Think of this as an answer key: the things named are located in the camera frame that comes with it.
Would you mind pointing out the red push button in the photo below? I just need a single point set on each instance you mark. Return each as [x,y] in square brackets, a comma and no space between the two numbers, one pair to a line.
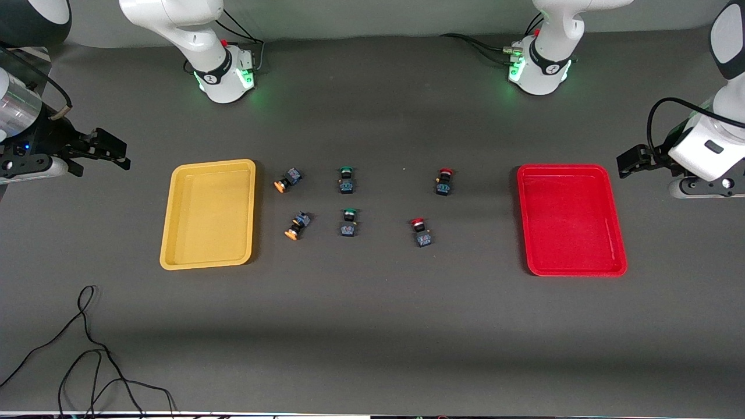
[444,181]
[422,232]

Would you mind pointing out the green push button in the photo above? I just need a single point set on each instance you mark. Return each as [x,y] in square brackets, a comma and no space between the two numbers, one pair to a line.
[346,180]
[348,223]

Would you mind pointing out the red plastic tray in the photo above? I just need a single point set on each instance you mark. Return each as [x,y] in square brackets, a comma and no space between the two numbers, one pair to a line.
[571,220]

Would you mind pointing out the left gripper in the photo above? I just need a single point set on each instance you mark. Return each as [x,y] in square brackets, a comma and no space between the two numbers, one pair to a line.
[648,156]

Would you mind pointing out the yellow plastic tray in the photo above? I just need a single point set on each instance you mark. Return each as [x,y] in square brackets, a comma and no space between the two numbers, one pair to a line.
[209,214]

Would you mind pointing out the yellow push button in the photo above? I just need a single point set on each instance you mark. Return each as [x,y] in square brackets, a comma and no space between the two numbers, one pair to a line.
[288,180]
[298,225]

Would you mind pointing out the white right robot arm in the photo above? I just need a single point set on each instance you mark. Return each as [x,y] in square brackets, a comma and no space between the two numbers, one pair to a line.
[174,17]

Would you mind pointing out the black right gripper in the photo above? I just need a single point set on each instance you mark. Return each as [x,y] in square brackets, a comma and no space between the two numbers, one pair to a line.
[53,138]

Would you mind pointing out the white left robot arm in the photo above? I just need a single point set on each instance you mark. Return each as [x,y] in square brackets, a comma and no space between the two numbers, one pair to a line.
[550,35]

